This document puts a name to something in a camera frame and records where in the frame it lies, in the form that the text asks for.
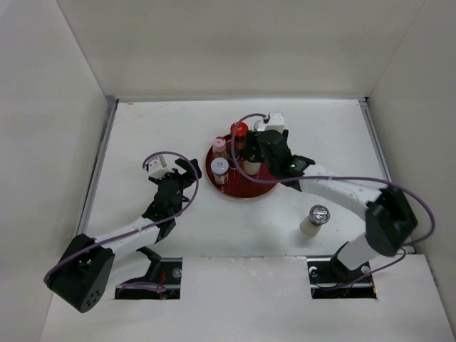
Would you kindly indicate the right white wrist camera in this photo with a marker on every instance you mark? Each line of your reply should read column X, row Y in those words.
column 275, row 121

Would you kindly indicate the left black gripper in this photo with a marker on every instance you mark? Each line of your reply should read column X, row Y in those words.
column 174, row 175

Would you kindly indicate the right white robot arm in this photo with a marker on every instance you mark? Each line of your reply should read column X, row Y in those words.
column 387, row 214

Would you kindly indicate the silver-lid glass bottle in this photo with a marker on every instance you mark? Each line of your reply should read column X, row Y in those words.
column 260, row 125

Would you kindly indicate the white-lid dark jam jar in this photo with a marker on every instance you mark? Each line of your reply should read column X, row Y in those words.
column 220, row 168

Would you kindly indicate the black-cap white sauce bottle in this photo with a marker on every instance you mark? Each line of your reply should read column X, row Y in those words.
column 252, row 157

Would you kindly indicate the red-lid chili sauce jar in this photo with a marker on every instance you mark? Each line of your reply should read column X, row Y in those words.
column 239, row 134

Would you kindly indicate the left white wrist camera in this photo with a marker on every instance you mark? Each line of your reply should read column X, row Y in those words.
column 157, row 167

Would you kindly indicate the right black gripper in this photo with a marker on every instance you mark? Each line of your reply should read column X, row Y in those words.
column 253, row 133

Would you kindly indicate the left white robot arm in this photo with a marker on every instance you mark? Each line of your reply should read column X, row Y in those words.
column 83, row 273

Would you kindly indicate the silver-cap cream shaker bottle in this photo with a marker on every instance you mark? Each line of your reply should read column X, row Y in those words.
column 318, row 216

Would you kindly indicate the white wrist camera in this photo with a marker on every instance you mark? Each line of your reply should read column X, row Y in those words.
column 275, row 121
column 157, row 167

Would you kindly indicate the pink-cap spice bottle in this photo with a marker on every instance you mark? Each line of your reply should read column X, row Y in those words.
column 219, row 148

